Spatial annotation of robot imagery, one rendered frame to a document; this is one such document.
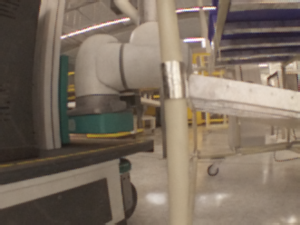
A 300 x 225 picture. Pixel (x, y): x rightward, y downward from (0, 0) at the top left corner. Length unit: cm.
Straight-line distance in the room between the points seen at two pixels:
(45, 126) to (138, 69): 33
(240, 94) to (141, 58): 37
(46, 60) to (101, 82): 20
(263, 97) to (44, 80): 58
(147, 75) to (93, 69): 16
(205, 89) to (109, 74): 38
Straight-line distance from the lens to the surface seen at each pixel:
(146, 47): 62
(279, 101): 33
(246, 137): 221
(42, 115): 66
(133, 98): 94
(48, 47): 69
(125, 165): 73
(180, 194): 27
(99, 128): 59
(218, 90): 30
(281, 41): 103
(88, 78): 64
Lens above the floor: 40
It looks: 2 degrees up
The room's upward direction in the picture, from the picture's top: 3 degrees counter-clockwise
